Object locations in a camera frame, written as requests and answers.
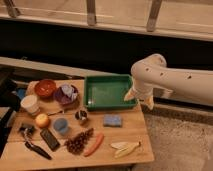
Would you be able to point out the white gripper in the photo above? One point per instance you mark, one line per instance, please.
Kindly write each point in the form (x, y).
(142, 92)

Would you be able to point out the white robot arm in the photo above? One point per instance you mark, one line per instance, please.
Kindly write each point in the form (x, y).
(152, 72)

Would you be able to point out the small metal cup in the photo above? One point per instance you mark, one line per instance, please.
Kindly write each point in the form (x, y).
(81, 117)

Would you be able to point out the blue plastic cup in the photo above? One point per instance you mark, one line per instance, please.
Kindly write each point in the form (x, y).
(60, 125)

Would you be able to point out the white paper cup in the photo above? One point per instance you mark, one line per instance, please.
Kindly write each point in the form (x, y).
(30, 104)

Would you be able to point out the green plastic tray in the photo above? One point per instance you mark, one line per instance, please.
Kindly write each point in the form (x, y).
(107, 92)

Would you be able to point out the blue sponge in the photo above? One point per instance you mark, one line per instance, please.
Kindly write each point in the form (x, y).
(112, 121)

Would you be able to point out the yellow banana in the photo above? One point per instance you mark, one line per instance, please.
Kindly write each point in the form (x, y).
(124, 148)

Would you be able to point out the orange carrot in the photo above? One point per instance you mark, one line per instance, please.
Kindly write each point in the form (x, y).
(95, 146)

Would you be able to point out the crumpled white wrapper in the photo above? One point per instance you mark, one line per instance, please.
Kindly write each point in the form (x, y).
(69, 91)

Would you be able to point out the purple bowl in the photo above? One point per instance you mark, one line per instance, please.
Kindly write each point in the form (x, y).
(61, 98)

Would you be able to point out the bunch of dark grapes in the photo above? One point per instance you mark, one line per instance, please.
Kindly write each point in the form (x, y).
(77, 144)

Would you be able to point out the red bowl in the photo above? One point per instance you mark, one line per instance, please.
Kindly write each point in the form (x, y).
(45, 88)

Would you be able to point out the yellow apple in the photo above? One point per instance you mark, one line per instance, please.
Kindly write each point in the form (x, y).
(42, 120)

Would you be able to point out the black rectangular bar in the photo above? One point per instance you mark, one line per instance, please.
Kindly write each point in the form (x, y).
(50, 139)

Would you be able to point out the blue object at table edge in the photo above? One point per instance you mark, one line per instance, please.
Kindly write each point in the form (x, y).
(21, 93)

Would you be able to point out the black clip tool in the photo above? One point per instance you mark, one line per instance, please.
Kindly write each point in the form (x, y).
(27, 127)

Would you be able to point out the black handled peeler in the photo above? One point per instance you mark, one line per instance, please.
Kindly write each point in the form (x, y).
(34, 147)

